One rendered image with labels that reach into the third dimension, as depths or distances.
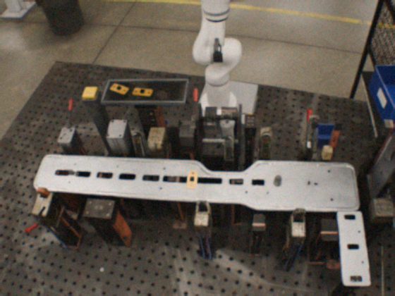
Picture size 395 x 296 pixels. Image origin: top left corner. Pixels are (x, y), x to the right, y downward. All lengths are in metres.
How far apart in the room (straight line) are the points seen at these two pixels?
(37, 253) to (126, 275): 0.48
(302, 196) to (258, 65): 2.13
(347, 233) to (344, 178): 0.24
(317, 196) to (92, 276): 1.04
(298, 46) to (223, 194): 2.47
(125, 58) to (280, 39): 1.54
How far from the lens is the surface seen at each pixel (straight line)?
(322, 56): 3.64
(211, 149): 1.61
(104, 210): 1.47
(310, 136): 1.49
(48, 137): 2.27
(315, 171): 1.53
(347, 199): 1.50
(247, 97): 2.04
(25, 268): 1.90
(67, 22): 4.25
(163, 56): 3.63
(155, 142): 1.52
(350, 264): 1.39
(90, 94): 1.69
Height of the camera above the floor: 2.27
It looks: 53 degrees down
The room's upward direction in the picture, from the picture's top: 8 degrees counter-clockwise
